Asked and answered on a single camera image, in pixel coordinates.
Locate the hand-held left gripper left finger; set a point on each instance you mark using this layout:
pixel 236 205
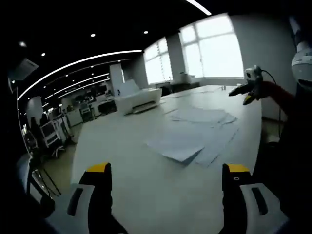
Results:
pixel 83 202

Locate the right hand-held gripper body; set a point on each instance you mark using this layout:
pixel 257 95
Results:
pixel 251 73

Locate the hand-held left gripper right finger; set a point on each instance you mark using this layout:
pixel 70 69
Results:
pixel 246 202

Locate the pile of white printing papers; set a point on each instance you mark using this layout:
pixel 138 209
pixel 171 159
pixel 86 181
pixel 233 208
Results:
pixel 185 143

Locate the wide window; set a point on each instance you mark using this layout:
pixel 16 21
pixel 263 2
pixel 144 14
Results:
pixel 214 48

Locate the white chest device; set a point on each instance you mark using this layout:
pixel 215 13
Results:
pixel 302 63

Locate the small white box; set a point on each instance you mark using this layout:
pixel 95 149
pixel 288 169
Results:
pixel 186 78

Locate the short ceiling light strip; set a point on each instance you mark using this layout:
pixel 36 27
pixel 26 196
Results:
pixel 198 6

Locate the narrow window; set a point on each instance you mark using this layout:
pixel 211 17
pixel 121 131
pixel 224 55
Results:
pixel 156 65

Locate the white printer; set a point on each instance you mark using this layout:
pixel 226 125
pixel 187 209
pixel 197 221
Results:
pixel 136 100

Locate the long ceiling light strip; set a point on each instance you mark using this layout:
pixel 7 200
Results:
pixel 73 63

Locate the white frame chair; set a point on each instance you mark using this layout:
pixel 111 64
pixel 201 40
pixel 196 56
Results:
pixel 50 132

